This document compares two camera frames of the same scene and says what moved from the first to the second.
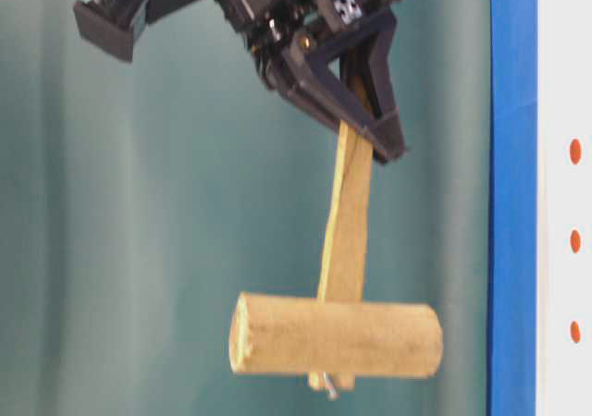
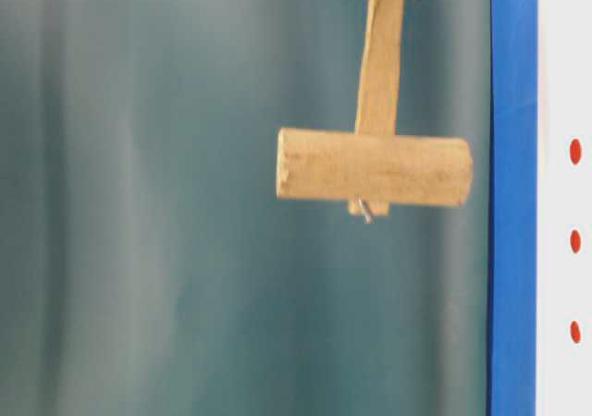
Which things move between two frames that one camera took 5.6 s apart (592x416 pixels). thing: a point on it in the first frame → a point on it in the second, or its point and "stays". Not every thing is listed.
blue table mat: [512, 194] stays
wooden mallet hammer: [336, 337] → [372, 168]
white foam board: [564, 194] stays
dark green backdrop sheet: [141, 200] stays
